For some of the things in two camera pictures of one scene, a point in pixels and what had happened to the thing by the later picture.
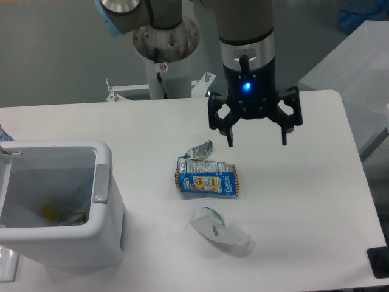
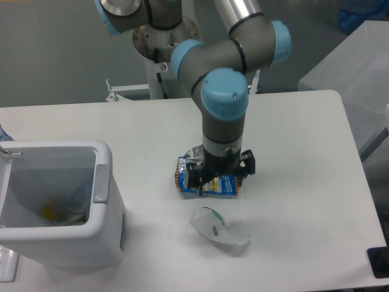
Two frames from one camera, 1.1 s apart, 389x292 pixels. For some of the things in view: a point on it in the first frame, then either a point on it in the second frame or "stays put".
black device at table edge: (378, 258) stays put
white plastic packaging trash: (211, 224) stays put
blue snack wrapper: (196, 174) stays put
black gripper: (252, 92) -> (214, 166)
